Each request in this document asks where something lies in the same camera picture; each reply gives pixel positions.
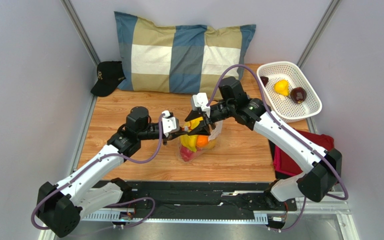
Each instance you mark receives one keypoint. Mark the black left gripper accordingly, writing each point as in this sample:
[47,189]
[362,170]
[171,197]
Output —
[170,136]

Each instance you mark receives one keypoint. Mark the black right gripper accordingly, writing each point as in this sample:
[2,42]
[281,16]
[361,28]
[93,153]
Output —
[202,116]

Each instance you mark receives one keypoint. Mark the orange fruit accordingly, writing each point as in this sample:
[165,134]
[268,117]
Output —
[202,141]

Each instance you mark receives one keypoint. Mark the yellow banana bunch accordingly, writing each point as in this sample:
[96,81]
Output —
[190,141]

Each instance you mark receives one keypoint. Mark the clear orange zip bag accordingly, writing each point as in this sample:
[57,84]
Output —
[212,138]

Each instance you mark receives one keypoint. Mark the red dragon fruit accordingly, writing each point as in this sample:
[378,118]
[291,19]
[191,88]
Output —
[186,155]

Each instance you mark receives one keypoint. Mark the yellow lemon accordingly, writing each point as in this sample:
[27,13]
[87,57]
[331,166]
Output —
[282,87]

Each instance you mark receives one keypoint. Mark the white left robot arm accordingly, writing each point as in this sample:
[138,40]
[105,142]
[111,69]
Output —
[61,206]

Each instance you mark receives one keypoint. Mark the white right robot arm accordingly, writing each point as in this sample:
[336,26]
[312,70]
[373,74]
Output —
[321,168]

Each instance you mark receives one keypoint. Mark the plaid blue beige pillow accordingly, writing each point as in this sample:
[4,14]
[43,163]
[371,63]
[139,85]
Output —
[182,59]

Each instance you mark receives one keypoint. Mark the black folded cloth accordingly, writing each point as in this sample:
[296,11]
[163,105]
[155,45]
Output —
[272,148]

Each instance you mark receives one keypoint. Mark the dark red small fruit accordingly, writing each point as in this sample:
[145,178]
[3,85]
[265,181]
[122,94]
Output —
[264,80]

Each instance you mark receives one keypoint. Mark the white perforated plastic basket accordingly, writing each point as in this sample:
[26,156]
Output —
[283,106]

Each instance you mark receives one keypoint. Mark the black baseball cap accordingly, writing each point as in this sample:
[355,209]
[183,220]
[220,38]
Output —
[109,75]

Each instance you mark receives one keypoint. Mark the dark purple round fruit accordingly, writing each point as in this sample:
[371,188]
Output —
[298,95]

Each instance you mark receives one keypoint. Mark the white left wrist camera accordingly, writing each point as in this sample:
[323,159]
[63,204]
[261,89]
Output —
[168,119]

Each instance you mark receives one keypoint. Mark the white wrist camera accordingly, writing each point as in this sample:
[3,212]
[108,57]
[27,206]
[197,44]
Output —
[168,119]
[200,102]

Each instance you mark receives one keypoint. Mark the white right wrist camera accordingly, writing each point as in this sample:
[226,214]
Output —
[200,102]

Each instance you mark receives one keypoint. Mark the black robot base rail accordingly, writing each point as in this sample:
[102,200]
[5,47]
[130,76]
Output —
[189,200]

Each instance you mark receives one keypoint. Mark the aluminium frame post left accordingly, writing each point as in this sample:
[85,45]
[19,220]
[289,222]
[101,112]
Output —
[80,29]

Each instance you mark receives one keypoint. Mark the aluminium frame post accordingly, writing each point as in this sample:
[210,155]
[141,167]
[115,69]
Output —
[80,29]
[318,32]

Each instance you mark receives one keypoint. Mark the aluminium frame post right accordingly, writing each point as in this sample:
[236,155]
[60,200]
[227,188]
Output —
[318,32]

